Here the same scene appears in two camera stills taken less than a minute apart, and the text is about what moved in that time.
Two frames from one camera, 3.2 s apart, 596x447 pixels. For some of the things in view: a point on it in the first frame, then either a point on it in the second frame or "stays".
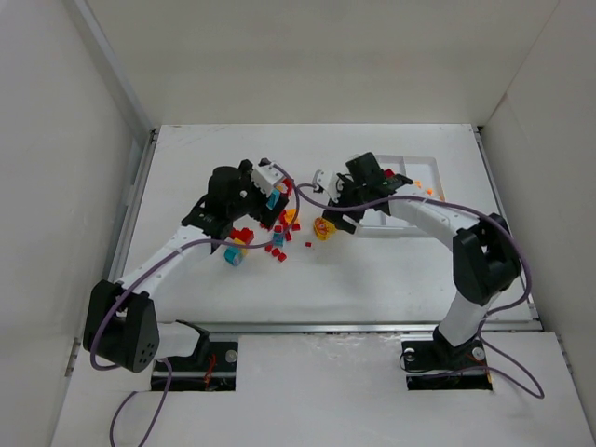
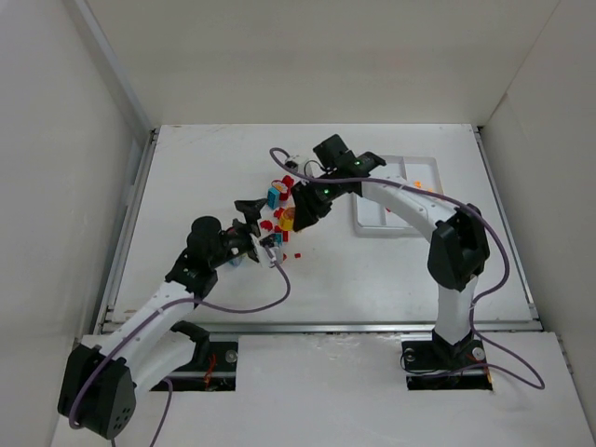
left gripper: (275, 210) -> (245, 228)
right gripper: (340, 216) -> (310, 203)
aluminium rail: (206, 329) stays
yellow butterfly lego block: (323, 228) -> (286, 223)
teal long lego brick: (273, 199) stays
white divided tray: (426, 182) stays
